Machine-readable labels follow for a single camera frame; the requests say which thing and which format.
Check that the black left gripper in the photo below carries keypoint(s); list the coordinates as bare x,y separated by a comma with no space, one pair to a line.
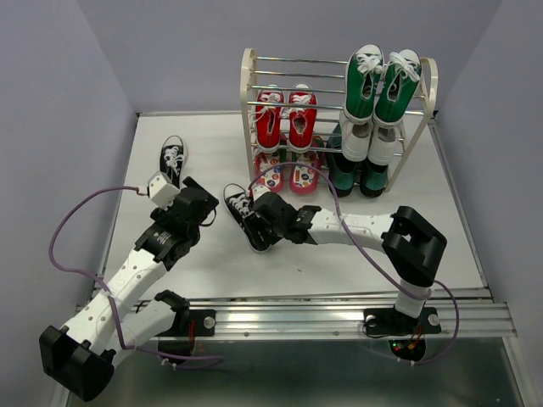
211,203

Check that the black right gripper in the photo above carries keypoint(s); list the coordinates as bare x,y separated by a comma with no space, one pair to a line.
254,223

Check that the black canvas sneaker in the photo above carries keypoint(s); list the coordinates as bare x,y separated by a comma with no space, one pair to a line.
236,198
173,157

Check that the pink slipper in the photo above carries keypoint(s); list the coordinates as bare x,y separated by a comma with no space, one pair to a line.
303,178
274,179

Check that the red canvas sneaker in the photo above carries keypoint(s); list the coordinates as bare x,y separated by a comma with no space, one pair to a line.
301,117
268,120

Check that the cream shoe shelf chrome bars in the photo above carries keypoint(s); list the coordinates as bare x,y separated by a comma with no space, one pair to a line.
330,103

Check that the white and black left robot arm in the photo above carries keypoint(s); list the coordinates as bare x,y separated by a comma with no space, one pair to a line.
83,353

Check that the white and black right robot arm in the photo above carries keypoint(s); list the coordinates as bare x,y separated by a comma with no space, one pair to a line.
413,246

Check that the left dark green loafer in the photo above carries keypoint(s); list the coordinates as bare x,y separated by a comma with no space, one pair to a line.
341,171

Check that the left white sneaker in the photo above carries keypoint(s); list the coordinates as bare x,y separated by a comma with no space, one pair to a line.
356,137

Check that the white sneaker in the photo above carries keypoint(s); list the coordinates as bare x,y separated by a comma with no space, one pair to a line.
383,145
356,137

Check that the right white sneaker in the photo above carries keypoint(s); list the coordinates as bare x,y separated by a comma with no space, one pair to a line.
383,145

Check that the left green canvas sneaker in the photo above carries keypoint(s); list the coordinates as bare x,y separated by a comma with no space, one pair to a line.
362,75

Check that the green canvas sneaker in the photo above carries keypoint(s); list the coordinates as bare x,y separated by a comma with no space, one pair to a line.
400,81
362,75

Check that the right green canvas sneaker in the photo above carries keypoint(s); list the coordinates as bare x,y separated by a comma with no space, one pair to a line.
400,81

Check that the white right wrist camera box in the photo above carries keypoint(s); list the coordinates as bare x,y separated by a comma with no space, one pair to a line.
258,191

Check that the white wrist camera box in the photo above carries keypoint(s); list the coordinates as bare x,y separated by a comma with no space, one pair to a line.
258,191
161,191

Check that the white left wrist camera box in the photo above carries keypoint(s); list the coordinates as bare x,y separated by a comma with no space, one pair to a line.
161,191

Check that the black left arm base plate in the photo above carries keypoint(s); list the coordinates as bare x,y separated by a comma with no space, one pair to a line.
193,323

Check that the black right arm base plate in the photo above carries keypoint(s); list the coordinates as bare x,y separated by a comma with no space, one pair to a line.
392,323

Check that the aluminium mounting rail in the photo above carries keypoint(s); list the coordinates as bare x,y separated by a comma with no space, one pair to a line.
317,318

